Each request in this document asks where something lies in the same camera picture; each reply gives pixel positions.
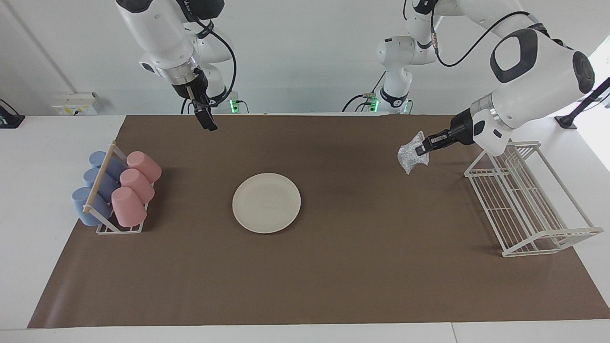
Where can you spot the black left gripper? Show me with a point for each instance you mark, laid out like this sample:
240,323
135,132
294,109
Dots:
462,131

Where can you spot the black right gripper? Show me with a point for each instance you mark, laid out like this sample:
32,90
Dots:
193,88

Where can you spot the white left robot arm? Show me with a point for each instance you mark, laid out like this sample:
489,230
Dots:
538,81

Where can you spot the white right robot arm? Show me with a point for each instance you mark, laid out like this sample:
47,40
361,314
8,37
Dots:
157,33

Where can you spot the cream round plate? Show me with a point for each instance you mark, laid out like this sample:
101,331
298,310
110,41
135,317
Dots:
267,203

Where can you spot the pink plastic cup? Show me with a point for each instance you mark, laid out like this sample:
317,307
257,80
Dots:
145,166
128,207
138,186

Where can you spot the blue plastic cup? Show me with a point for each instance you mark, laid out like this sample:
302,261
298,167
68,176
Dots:
91,177
97,158
81,202

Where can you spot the long black pole stand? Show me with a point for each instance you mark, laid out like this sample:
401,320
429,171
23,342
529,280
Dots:
567,121

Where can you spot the brown table mat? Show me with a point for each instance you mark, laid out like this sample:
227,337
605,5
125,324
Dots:
333,276

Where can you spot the small black clamp stand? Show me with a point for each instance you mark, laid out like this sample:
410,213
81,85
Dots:
9,119

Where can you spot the white wall power outlet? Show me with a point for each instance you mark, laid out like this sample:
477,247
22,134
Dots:
74,102

